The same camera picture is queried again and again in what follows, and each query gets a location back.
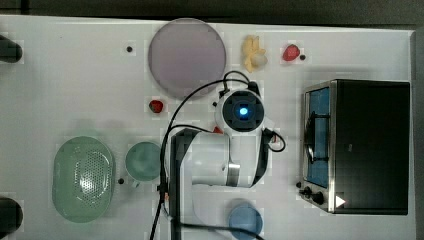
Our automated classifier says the large toy strawberry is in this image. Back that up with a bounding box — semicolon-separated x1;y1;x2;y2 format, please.
282;44;300;62

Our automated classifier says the peeled toy banana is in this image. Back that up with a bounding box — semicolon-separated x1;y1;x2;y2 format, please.
242;35;268;73

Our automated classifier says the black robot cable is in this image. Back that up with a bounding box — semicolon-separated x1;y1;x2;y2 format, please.
149;70;287;240

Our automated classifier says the green oval colander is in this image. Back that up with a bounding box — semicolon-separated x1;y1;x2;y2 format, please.
52;136;115;223

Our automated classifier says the black cylinder post near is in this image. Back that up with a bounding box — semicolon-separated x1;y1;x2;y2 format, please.
0;197;23;239

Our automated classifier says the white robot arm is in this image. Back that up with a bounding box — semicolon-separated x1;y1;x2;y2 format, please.
167;88;272;240

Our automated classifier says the red ketchup bottle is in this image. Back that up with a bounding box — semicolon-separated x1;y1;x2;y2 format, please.
213;126;223;134

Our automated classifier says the blue bowl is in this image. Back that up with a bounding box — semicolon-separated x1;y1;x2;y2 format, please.
228;201;263;240

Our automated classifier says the green mug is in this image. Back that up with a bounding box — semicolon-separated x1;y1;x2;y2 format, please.
125;141;161;188

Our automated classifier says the small toy strawberry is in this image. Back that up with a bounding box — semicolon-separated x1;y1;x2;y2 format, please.
149;100;164;113

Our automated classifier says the black toaster oven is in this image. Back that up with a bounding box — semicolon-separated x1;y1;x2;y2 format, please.
296;79;411;215

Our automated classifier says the purple round plate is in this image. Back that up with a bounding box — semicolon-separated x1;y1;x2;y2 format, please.
148;18;226;99

